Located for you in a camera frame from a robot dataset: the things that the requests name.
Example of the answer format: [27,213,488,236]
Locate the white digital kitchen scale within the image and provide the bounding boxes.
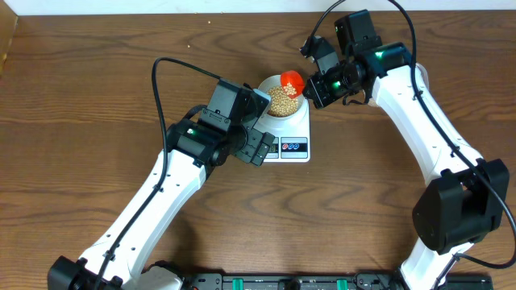
[256,99,311,163]

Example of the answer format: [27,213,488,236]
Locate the red plastic measuring scoop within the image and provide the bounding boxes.
[280,70,305,99]

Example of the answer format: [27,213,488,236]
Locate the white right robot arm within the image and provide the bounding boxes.
[301,10,512,289]

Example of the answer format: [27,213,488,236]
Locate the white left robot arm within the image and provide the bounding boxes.
[47,118,274,290]

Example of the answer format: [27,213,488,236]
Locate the grey plastic bowl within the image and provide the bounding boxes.
[258,75,305,119]

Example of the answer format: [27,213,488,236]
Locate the soybeans in bowl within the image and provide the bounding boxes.
[267,85,298,118]

